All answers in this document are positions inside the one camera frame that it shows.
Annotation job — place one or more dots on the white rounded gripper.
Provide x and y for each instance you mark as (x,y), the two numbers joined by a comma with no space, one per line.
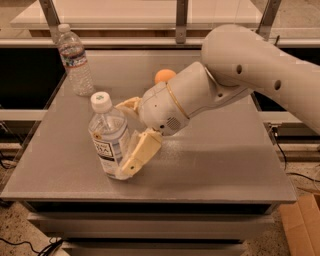
(159,107)

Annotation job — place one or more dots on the blue plastic bottle white cap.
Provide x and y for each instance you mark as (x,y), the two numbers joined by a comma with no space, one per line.
(109,132)

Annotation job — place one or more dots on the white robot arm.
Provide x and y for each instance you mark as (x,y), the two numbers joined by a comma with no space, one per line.
(234,61)

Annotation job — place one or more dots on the clear crinkled water bottle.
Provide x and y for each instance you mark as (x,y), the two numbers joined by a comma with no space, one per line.
(74,59)

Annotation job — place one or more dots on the orange ball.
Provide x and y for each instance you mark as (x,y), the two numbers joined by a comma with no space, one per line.
(164,75)

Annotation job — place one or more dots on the grey drawer cabinet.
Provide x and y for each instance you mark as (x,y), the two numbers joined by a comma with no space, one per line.
(212,186)

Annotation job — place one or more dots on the white shelf behind glass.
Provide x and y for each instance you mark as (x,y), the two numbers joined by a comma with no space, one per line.
(153,18)

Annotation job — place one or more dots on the brown cardboard box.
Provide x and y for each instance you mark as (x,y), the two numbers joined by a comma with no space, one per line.
(301,223)

